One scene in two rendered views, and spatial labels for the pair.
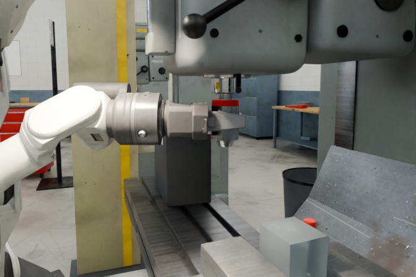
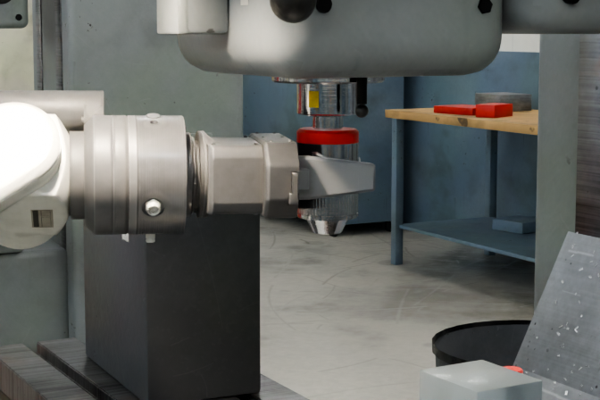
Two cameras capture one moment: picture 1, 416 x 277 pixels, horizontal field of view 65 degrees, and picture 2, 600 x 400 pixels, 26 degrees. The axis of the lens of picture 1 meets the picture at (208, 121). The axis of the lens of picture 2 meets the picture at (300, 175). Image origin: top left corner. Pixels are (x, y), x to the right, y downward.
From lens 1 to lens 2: 0.44 m
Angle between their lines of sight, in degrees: 8
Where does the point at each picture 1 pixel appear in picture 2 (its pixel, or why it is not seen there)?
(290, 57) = (469, 45)
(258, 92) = not seen: hidden behind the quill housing
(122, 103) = (109, 141)
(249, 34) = (388, 4)
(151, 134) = (174, 209)
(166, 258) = not seen: outside the picture
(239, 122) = (362, 179)
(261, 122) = not seen: hidden behind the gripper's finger
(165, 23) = not seen: outside the picture
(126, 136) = (117, 215)
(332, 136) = (570, 210)
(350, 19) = not seen: outside the picture
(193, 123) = (269, 184)
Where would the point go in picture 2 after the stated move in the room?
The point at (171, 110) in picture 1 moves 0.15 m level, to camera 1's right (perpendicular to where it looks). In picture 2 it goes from (218, 155) to (423, 153)
